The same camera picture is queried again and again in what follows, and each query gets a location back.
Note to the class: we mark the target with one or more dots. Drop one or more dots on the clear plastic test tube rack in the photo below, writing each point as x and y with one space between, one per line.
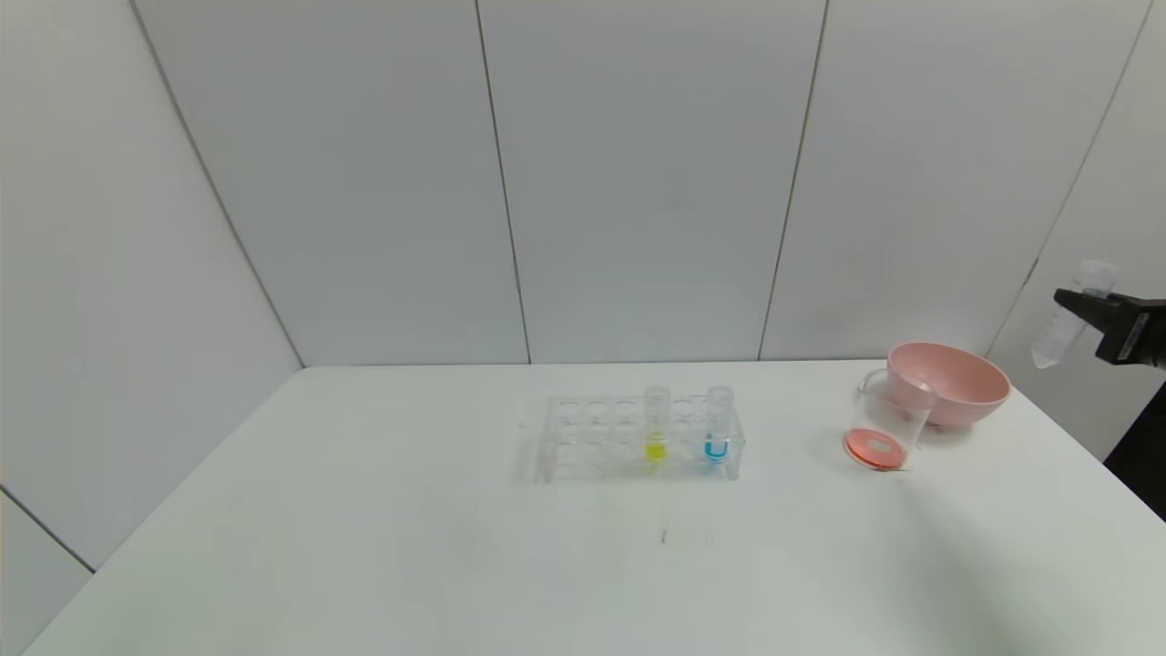
556 437

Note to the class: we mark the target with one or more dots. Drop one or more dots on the clear glass beaker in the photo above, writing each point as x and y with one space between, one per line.
879 446

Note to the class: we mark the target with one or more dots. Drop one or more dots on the test tube with blue pigment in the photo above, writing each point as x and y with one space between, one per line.
718 446

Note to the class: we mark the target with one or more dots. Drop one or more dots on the test tube with red pigment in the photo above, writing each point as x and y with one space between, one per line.
1052 342

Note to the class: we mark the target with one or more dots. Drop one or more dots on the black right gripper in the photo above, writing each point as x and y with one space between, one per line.
1132 338

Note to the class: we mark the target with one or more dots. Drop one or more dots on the pink bowl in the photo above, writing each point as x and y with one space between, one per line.
966 392

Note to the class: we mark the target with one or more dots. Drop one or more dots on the test tube with yellow pigment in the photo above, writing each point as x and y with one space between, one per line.
657 448

